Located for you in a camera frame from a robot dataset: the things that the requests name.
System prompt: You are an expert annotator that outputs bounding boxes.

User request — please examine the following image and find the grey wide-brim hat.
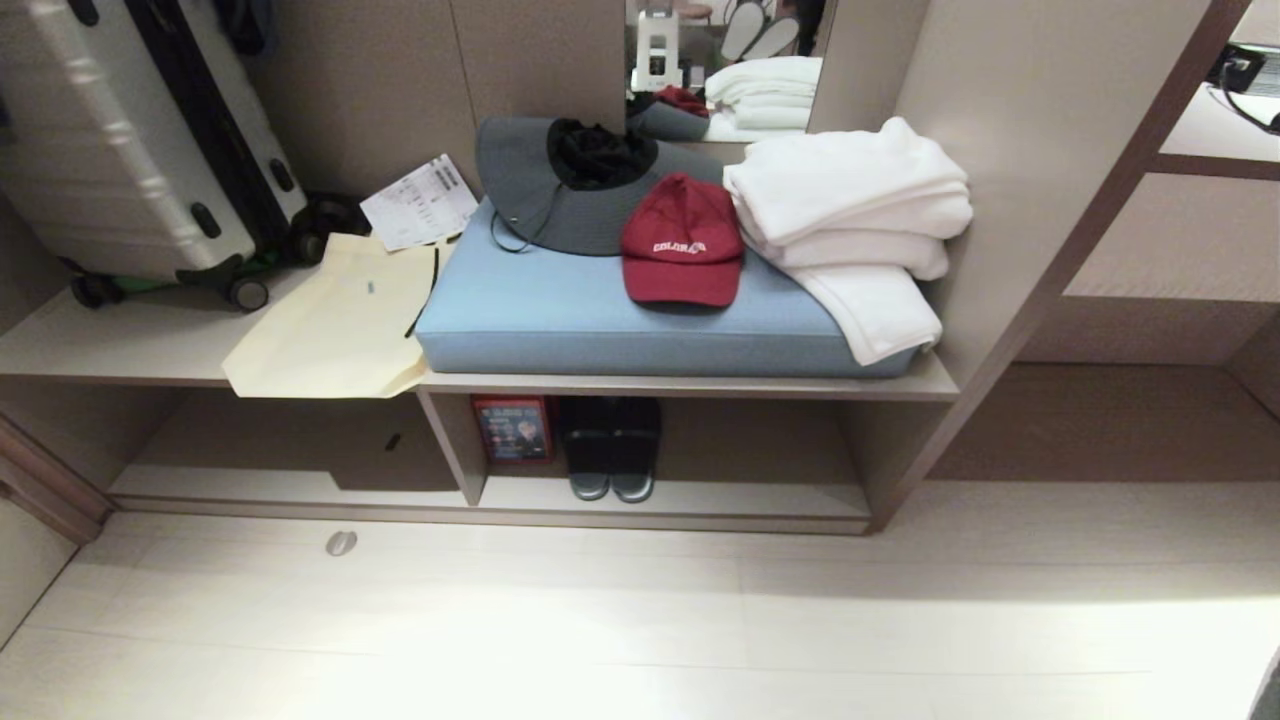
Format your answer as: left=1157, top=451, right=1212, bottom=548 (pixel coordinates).
left=474, top=116, right=725, bottom=257

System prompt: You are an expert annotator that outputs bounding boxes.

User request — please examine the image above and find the red magazine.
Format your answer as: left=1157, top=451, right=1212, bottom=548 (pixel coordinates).
left=470, top=395, right=555, bottom=465

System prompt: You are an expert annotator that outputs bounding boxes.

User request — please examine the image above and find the silver hard-shell suitcase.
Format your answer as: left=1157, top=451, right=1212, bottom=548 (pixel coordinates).
left=0, top=0, right=371, bottom=313

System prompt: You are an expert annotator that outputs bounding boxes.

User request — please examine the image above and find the black cable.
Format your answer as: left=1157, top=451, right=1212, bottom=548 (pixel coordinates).
left=1207, top=46, right=1280, bottom=136

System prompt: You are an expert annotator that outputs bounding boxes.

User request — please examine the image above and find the white paper sheet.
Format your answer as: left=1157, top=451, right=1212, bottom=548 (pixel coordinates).
left=360, top=154, right=481, bottom=252

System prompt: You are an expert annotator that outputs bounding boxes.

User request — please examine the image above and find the wooden side shelf unit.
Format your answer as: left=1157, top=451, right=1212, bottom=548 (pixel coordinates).
left=868, top=0, right=1280, bottom=531

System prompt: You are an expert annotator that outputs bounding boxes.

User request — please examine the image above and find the red baseball cap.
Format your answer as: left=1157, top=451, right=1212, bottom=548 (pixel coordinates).
left=620, top=171, right=745, bottom=308

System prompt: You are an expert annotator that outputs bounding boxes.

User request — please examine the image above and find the black slipper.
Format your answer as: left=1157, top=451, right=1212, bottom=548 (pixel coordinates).
left=609, top=397, right=662, bottom=504
left=557, top=397, right=613, bottom=502

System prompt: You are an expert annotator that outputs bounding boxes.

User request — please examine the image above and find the wooden shoe shelf bench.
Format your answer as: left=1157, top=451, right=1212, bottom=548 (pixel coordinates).
left=0, top=268, right=963, bottom=536

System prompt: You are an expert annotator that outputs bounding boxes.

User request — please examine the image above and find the blue seat cushion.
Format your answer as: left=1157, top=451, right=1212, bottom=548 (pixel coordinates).
left=414, top=196, right=923, bottom=380

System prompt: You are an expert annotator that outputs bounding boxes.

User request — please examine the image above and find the cream paper bag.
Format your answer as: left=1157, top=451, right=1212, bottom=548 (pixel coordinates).
left=221, top=232, right=457, bottom=400

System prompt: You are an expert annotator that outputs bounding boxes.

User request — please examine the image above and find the folded white towel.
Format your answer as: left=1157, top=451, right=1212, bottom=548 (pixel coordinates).
left=738, top=222, right=951, bottom=367
left=722, top=116, right=974, bottom=249

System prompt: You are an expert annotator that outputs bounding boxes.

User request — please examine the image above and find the wall mirror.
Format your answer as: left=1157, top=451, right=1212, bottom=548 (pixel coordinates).
left=624, top=0, right=839, bottom=144

